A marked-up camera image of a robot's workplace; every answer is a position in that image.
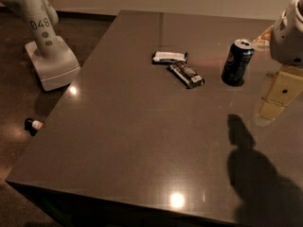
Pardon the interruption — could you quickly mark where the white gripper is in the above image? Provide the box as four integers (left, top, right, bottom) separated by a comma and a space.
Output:
253, 0, 303, 120

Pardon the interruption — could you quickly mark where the blue pepsi can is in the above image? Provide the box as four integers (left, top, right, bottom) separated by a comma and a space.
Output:
221, 39, 255, 86

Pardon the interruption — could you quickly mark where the white robot base numbered 048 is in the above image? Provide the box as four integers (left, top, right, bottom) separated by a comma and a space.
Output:
0, 0, 80, 91

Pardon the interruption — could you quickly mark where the black snack bar wrapper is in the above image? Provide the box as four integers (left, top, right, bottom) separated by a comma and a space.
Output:
169, 61, 205, 89

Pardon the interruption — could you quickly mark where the white snack bar wrapper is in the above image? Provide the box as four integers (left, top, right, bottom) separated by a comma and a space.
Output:
151, 51, 187, 64

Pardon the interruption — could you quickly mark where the small black white floor object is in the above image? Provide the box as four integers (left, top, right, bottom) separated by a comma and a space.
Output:
25, 118, 43, 136

